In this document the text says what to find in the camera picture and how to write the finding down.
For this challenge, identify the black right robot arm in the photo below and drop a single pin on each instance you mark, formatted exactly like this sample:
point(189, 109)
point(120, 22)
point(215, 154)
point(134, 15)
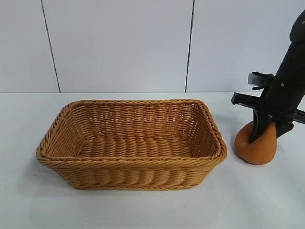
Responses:
point(299, 28)

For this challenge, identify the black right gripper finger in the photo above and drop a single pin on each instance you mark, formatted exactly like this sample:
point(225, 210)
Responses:
point(259, 128)
point(284, 127)

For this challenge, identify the woven wicker basket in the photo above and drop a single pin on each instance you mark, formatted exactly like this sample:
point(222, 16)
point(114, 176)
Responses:
point(133, 167)

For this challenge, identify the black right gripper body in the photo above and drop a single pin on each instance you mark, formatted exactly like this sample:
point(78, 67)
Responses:
point(286, 90)

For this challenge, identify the wrinkled orange fruit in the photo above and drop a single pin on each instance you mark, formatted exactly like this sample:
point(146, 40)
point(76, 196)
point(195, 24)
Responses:
point(258, 155)

